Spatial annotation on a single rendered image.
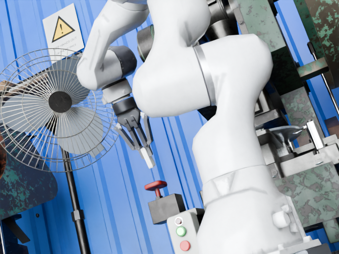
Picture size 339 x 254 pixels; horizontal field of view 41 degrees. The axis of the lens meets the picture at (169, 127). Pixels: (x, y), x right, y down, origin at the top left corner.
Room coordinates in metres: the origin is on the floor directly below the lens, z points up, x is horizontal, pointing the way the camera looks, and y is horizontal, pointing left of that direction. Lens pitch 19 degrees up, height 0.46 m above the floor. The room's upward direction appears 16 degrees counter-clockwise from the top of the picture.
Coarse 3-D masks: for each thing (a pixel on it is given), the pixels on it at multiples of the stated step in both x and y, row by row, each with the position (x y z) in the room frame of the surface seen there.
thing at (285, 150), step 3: (285, 144) 1.45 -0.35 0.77; (282, 147) 1.45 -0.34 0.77; (285, 147) 1.45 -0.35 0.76; (288, 147) 1.51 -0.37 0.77; (279, 150) 1.46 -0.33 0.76; (282, 150) 1.45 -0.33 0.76; (285, 150) 1.45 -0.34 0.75; (288, 150) 1.48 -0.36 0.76; (279, 153) 1.46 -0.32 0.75; (282, 153) 1.46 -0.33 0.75; (285, 153) 1.45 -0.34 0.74; (288, 153) 1.45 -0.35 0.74; (279, 156) 1.46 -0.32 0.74
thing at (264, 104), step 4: (264, 88) 1.46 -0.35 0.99; (264, 92) 1.42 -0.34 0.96; (260, 96) 1.42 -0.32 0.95; (264, 96) 1.42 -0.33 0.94; (268, 96) 1.50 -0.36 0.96; (260, 100) 1.42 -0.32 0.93; (264, 100) 1.42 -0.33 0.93; (268, 100) 1.45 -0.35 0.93; (256, 104) 1.40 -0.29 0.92; (260, 104) 1.42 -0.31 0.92; (264, 104) 1.42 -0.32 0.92; (268, 104) 1.42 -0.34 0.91; (272, 104) 1.53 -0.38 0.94; (256, 108) 1.40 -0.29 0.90; (260, 108) 1.40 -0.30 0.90; (264, 108) 1.42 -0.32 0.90; (268, 108) 1.42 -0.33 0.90; (272, 108) 1.48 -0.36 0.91; (256, 112) 1.42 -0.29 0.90; (260, 112) 1.43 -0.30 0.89; (264, 112) 1.43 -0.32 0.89
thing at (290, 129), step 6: (282, 126) 1.27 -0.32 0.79; (288, 126) 1.28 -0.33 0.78; (294, 126) 1.30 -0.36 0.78; (276, 132) 1.29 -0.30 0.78; (282, 132) 1.31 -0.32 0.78; (288, 132) 1.33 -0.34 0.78; (294, 132) 1.35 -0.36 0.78; (300, 132) 1.37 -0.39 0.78; (282, 138) 1.39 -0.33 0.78; (288, 138) 1.41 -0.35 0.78; (294, 138) 1.43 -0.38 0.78
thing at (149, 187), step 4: (160, 180) 1.38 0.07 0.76; (148, 184) 1.38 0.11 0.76; (152, 184) 1.38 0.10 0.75; (156, 184) 1.37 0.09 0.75; (160, 184) 1.38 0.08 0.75; (164, 184) 1.40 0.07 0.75; (148, 188) 1.39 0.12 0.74; (152, 188) 1.40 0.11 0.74; (156, 188) 1.40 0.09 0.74; (160, 188) 1.44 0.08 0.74; (156, 192) 1.40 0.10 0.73; (156, 196) 1.41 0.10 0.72
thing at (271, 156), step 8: (264, 136) 1.25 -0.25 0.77; (272, 136) 1.27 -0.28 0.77; (264, 144) 1.34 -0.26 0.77; (272, 144) 1.36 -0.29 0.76; (280, 144) 1.41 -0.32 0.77; (264, 152) 1.34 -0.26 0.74; (272, 152) 1.34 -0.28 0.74; (272, 160) 1.34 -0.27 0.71; (272, 168) 1.34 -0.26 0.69; (280, 168) 1.34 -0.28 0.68; (280, 176) 1.34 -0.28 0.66
